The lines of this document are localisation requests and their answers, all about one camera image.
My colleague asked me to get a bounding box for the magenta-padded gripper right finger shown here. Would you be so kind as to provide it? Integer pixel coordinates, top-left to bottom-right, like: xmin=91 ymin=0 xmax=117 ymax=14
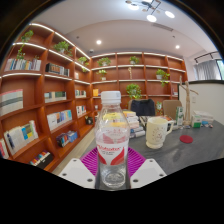
xmin=128 ymin=147 xmax=168 ymax=190

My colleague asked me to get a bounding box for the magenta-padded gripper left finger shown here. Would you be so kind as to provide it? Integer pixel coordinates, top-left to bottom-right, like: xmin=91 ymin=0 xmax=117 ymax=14
xmin=58 ymin=147 xmax=101 ymax=190

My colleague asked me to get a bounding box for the clear plastic water bottle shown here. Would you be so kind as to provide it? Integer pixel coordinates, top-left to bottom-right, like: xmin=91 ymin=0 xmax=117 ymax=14
xmin=94 ymin=90 xmax=131 ymax=191

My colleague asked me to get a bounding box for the cream mug with red print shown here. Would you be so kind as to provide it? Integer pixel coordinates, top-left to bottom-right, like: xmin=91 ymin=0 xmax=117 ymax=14
xmin=145 ymin=116 xmax=175 ymax=150

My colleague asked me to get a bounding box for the flat round red coaster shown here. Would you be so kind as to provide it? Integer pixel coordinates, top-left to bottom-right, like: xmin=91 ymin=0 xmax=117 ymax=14
xmin=179 ymin=134 xmax=194 ymax=145

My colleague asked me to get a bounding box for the colourful stack of books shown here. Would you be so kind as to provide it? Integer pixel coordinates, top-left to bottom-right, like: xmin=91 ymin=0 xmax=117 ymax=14
xmin=122 ymin=110 xmax=147 ymax=139

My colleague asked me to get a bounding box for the chair with dark jacket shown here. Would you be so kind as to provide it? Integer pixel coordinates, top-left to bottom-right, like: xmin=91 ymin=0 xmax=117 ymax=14
xmin=129 ymin=98 xmax=156 ymax=117

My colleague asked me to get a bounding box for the green and white carton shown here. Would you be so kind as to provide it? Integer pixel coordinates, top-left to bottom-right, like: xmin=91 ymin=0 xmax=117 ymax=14
xmin=175 ymin=105 xmax=185 ymax=127

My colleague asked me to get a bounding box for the small green and white box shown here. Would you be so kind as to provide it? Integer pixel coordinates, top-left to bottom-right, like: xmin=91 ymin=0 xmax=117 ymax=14
xmin=191 ymin=115 xmax=203 ymax=129

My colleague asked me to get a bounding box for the white stack of books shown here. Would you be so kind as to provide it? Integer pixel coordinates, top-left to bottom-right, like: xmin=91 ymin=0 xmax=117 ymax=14
xmin=193 ymin=110 xmax=215 ymax=126

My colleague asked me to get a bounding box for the wooden artist mannequin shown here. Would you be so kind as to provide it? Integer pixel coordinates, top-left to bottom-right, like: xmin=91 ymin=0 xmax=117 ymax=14
xmin=179 ymin=75 xmax=200 ymax=127

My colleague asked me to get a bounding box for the brown wooden shelf unit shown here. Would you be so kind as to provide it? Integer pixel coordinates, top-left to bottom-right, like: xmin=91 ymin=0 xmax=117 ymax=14
xmin=0 ymin=22 xmax=189 ymax=173

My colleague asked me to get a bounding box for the grey curtain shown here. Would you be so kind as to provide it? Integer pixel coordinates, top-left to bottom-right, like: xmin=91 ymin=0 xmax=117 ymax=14
xmin=194 ymin=59 xmax=222 ymax=81

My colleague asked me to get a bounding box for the window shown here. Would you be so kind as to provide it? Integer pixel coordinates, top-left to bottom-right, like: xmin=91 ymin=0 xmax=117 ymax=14
xmin=216 ymin=59 xmax=224 ymax=81

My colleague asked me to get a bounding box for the ceiling air vent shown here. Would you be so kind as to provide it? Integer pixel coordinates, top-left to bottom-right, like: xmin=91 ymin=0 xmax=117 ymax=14
xmin=151 ymin=22 xmax=174 ymax=33

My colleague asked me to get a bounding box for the branched ceiling lamp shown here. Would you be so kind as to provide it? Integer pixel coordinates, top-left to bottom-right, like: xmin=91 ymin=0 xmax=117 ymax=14
xmin=124 ymin=0 xmax=176 ymax=23

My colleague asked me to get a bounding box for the black track light rail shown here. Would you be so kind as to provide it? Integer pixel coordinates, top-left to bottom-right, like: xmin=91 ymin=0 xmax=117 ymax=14
xmin=194 ymin=50 xmax=221 ymax=64

